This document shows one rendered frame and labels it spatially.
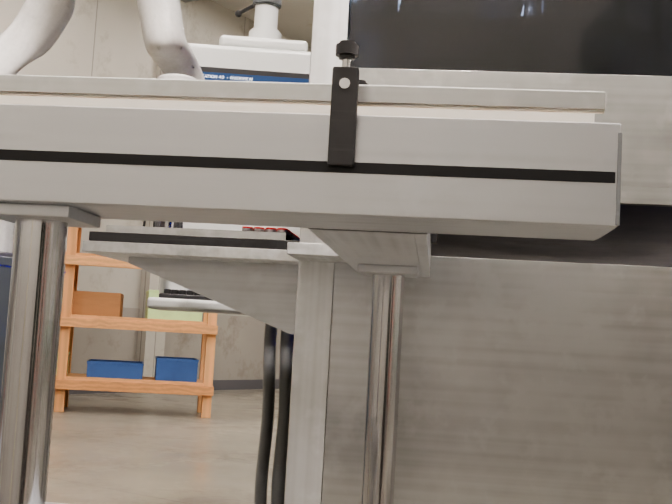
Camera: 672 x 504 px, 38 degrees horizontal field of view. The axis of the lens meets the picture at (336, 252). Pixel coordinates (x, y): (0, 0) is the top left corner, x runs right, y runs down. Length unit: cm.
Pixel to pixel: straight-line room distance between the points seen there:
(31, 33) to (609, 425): 144
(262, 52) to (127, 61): 795
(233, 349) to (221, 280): 1013
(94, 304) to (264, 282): 638
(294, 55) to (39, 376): 200
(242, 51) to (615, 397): 161
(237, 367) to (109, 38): 422
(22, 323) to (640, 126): 114
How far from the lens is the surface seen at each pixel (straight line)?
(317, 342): 170
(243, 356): 1212
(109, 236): 184
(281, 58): 286
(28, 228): 99
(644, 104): 177
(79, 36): 1036
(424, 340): 169
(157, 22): 211
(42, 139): 96
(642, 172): 175
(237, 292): 183
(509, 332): 169
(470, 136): 88
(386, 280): 147
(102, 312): 816
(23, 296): 98
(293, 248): 157
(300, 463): 172
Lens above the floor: 73
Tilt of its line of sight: 5 degrees up
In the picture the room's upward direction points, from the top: 3 degrees clockwise
